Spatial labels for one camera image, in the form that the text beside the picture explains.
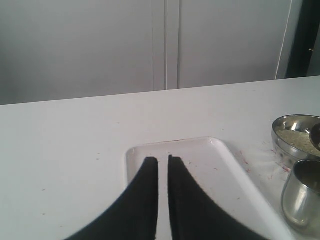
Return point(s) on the white cabinet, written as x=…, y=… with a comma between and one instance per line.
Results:
x=63, y=49

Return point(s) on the brown wooden spoon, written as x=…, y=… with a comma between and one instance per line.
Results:
x=314, y=136

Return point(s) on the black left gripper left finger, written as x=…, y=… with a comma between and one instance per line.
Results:
x=134, y=215

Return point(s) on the white rectangular tray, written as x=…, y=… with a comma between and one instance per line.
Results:
x=219, y=174

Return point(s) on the white rice grains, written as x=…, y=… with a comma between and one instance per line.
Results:
x=299, y=140

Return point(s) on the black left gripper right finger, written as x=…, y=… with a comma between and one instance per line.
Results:
x=193, y=214

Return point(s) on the small steel cup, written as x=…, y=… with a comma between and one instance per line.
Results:
x=300, y=198

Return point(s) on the steel bowl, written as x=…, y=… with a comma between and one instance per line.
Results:
x=300, y=123

